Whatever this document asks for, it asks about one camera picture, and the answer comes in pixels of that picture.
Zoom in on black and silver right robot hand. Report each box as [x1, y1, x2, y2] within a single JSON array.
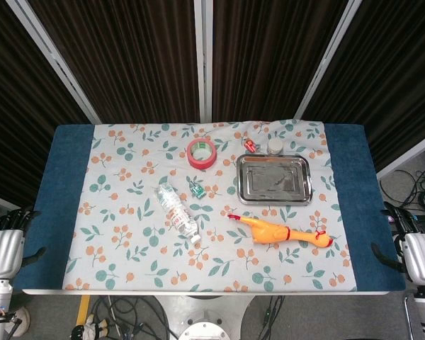
[[370, 201, 425, 283]]

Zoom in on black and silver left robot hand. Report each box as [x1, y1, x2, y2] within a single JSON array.
[[0, 208, 47, 281]]

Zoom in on orange rubber chicken toy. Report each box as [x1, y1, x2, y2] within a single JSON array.
[[227, 213, 334, 249]]

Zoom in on stainless steel rectangular tray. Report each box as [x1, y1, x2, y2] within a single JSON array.
[[236, 154, 313, 207]]

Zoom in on black and white plush toy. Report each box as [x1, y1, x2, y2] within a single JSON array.
[[70, 314, 110, 340]]

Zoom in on blue table mat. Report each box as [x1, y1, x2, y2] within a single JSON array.
[[13, 123, 407, 293]]

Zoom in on floral print tablecloth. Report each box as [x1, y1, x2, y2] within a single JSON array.
[[62, 119, 359, 293]]

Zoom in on clear plastic water bottle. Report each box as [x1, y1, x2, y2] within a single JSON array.
[[154, 183, 202, 244]]

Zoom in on small white jar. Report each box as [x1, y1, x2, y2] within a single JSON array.
[[267, 138, 284, 156]]

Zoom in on small green circuit board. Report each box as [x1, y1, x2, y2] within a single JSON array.
[[188, 180, 207, 200]]

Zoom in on red tape roll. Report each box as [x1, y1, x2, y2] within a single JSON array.
[[187, 137, 218, 170]]

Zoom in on white partition frame post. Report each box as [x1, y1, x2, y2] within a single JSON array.
[[375, 127, 425, 180], [193, 0, 214, 123], [292, 0, 363, 121], [5, 0, 103, 125]]

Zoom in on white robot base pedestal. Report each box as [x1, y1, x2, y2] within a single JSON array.
[[154, 295, 256, 340]]

